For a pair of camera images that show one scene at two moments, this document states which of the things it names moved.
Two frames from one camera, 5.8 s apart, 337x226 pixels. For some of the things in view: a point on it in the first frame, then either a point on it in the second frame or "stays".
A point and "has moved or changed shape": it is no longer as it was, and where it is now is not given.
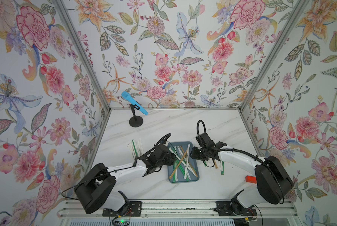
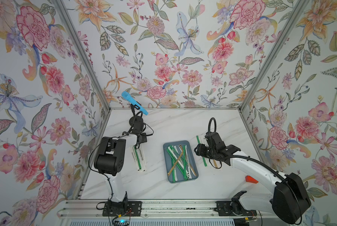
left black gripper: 171,158 -> 143,134
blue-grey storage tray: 185,169 stays
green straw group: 135,147 stays
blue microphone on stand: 132,100 stays
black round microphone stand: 135,121 stays
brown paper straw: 172,173 has moved or changed shape
